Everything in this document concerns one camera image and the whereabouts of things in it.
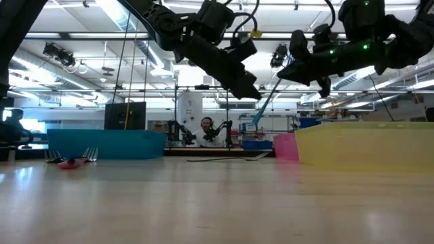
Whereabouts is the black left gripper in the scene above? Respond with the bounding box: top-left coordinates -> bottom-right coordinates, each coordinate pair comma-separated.
174,33 -> 262,100

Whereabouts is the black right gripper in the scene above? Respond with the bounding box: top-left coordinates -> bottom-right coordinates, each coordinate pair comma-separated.
277,29 -> 343,98

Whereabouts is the iridescent blue fork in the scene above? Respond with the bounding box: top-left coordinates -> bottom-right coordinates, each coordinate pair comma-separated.
252,78 -> 283,127

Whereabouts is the silver utensil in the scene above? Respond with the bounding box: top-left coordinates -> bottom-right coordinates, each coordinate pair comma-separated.
186,152 -> 269,163

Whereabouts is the red handled silver fork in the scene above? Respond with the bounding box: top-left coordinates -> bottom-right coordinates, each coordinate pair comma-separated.
57,146 -> 99,170

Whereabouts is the black fork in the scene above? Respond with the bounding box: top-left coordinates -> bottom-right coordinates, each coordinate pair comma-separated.
43,149 -> 82,164

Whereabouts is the blue box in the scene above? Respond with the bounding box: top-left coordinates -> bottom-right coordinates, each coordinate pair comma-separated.
298,117 -> 322,129

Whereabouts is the person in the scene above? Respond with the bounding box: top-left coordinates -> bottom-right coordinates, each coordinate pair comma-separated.
196,117 -> 224,148
0,107 -> 35,145

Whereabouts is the blue storage crate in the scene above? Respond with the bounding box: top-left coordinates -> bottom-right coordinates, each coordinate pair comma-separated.
241,140 -> 274,150

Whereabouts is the white column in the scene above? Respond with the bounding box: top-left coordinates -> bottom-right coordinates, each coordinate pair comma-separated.
177,91 -> 204,136

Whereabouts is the red plastic bin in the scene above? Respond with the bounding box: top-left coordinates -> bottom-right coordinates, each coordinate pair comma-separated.
273,132 -> 300,162

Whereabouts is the yellow plastic bin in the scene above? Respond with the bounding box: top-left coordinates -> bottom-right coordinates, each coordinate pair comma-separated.
294,121 -> 434,174

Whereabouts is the black panel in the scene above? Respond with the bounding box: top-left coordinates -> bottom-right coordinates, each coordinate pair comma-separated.
104,101 -> 147,131

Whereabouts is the blue plastic bin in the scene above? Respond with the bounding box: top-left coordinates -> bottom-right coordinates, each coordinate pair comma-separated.
46,128 -> 167,161

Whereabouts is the black ceiling device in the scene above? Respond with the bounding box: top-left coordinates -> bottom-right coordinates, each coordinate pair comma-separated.
42,41 -> 77,68

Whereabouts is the black overhead camera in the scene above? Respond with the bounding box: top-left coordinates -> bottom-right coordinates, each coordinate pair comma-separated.
270,43 -> 290,69

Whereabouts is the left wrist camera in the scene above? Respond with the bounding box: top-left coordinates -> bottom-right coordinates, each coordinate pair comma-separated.
230,36 -> 258,62

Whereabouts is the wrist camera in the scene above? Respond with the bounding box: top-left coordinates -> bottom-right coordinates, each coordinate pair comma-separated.
230,36 -> 258,62
311,22 -> 333,47

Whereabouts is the thin black station frame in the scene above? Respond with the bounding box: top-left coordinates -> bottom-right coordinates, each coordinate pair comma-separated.
174,85 -> 230,150

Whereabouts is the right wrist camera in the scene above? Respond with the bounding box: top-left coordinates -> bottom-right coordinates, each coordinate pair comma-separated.
311,22 -> 333,47

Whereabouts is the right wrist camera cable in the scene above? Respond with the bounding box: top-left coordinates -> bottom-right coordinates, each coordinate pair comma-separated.
323,0 -> 337,28

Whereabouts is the thin black hanging cable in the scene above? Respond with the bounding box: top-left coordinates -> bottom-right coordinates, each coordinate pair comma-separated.
368,74 -> 396,122

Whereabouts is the yellow hanging strap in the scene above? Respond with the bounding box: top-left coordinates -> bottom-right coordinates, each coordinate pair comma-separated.
123,20 -> 136,131

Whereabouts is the silver ventilation duct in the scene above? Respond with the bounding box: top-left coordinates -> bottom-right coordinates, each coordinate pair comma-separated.
8,47 -> 113,102

